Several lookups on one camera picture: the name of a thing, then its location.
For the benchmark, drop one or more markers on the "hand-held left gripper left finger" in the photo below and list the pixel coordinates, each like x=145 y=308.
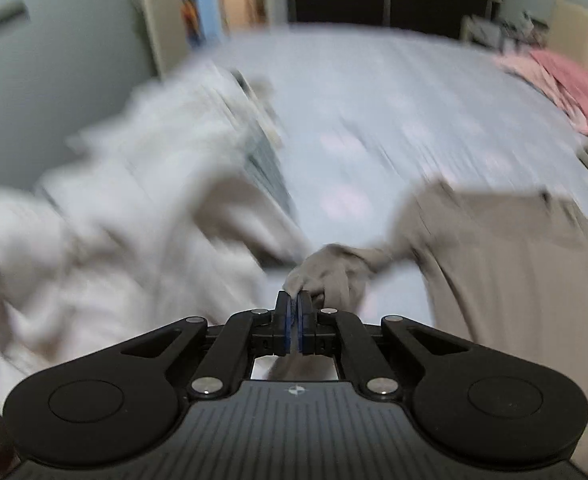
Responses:
x=286 y=327

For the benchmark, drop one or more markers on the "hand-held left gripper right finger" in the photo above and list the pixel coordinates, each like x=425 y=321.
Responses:
x=305 y=327

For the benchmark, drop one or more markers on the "beige shirt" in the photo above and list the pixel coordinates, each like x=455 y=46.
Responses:
x=499 y=285

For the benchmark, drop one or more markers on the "cream padded headboard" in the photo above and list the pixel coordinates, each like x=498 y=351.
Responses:
x=586 y=35

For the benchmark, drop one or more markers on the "cream bedroom door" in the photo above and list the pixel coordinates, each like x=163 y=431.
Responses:
x=159 y=20

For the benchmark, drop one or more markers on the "polka dot bed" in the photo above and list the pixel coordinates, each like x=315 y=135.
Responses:
x=374 y=110

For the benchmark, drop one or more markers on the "white nightstand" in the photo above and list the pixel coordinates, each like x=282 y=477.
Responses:
x=499 y=30

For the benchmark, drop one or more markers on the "pile of white and grey clothes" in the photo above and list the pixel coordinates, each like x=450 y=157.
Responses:
x=124 y=210

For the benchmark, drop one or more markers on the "light pink pillow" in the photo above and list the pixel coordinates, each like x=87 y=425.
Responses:
x=529 y=72

